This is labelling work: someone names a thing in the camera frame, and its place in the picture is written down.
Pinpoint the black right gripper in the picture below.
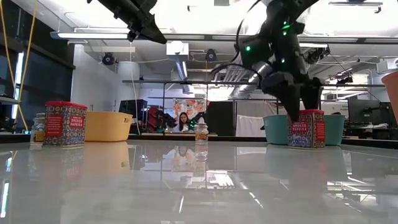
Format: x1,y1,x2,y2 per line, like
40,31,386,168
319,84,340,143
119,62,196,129
261,70,324,123

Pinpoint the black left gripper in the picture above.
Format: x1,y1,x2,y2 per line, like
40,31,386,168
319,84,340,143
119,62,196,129
98,0,167,44

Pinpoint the red-lidded smoked paprika tin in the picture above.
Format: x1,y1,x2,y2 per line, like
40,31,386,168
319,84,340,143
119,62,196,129
287,108,326,149
42,101,88,147

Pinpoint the white ceiling box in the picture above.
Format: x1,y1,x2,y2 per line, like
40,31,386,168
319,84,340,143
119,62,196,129
166,40,190,56

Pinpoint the teal plastic bin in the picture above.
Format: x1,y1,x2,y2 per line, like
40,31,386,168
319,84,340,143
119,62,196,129
262,114,346,146

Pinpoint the white sheet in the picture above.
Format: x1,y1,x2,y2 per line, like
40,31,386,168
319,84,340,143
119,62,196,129
235,100,271,138

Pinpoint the black background rack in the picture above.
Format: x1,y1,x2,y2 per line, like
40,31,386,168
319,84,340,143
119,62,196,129
122,79,386,138

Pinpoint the black background monitor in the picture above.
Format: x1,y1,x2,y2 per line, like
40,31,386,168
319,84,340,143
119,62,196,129
347,98,389,125

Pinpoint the black crate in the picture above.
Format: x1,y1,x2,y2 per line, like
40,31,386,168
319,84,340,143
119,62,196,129
119,99,149,125

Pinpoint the colourful floral poster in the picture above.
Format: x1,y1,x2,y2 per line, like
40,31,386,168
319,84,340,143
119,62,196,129
172,98,208,133

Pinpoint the red object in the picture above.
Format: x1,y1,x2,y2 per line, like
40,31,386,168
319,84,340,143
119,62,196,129
147,105,167,131

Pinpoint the orange plastic bin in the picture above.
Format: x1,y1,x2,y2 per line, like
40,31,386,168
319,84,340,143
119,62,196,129
381,70,398,125

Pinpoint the person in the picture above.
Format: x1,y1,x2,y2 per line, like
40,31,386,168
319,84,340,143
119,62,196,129
174,111,195,134

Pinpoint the yellow plastic bin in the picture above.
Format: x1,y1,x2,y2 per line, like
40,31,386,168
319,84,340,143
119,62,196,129
84,111,134,143

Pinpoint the ceiling track light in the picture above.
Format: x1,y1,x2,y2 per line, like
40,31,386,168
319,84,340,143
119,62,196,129
328,1,384,14

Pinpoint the black ceiling camera rig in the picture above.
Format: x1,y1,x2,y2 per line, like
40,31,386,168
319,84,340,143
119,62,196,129
306,46,331,65
335,74,354,85

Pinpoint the silver ventilation duct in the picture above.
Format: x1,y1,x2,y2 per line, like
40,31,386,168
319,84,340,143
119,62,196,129
223,65,259,97

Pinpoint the white hanging cable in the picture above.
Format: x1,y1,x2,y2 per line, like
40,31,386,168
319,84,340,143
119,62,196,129
129,40,141,135

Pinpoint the black overhead frame bar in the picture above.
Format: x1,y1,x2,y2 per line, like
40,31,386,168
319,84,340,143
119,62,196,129
49,30,398,44

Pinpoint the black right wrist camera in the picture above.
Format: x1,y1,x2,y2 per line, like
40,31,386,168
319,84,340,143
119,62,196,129
238,33,276,72

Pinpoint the black aluminium table frame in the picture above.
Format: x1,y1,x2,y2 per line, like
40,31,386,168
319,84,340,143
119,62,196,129
0,132,398,147

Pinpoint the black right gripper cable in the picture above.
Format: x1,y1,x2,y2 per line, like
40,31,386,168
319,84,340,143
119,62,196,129
210,0,262,94

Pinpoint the yellow hanging cable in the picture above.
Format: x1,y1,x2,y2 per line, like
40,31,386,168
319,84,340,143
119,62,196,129
0,0,38,131

